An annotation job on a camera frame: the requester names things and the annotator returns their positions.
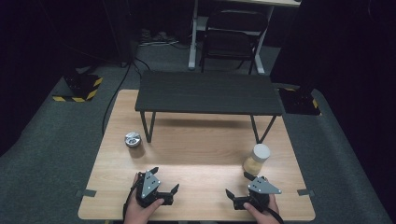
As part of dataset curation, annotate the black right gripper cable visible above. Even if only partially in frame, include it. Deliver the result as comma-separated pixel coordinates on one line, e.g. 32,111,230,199
263,206,285,224

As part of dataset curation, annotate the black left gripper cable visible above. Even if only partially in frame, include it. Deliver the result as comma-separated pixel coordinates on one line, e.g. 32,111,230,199
122,177,140,220

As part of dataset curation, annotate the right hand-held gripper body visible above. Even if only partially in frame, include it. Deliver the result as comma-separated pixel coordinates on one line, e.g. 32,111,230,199
233,175,283,213

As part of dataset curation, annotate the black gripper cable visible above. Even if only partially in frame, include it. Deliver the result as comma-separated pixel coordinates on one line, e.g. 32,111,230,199
263,206,285,224
122,177,140,220

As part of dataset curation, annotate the silver metal can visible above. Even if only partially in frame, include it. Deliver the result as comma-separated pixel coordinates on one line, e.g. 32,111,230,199
124,131,147,158

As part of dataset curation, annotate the person's right hand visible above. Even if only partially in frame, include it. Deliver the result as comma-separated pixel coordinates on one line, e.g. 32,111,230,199
243,193,281,224

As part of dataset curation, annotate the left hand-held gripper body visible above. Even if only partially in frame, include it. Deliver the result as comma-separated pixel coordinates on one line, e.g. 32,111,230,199
135,170,174,209

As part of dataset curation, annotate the black folding chair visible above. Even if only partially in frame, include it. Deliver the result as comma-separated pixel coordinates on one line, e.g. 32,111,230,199
199,9,270,75

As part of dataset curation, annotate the white-lidded yellow jar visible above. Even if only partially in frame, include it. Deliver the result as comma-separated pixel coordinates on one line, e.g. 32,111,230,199
242,143,272,176

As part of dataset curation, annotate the stand base with striped tape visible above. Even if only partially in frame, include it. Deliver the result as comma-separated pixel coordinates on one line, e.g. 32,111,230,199
51,73,104,104
277,86,322,117

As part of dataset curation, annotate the black shelf with metal legs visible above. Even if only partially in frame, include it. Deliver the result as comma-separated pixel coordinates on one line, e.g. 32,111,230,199
134,70,284,145

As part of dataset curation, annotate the power strip with cables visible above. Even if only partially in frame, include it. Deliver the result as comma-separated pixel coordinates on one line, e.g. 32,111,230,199
137,28,181,49

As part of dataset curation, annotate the black floor cable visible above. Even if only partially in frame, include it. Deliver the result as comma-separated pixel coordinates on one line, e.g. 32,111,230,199
101,57,151,137

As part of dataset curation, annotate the person's left hand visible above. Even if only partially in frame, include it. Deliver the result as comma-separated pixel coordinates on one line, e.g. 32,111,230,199
123,173,165,224

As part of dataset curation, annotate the grey tape piece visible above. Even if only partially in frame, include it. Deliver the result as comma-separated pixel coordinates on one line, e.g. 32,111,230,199
296,188,317,197
76,189,98,198

